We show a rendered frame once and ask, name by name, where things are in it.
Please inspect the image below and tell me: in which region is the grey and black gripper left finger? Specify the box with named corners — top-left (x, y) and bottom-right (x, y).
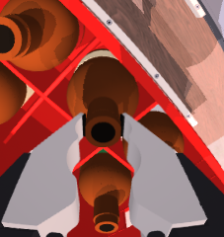
top-left (0, 113), bottom-right (86, 237)

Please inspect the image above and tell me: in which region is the grey square tray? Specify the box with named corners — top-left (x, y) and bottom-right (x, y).
top-left (196, 0), bottom-right (224, 51)

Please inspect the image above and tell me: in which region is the red crate with dividers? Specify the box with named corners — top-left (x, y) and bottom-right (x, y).
top-left (0, 0), bottom-right (224, 237)

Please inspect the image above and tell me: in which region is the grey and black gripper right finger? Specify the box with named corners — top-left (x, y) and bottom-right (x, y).
top-left (119, 113), bottom-right (224, 237)

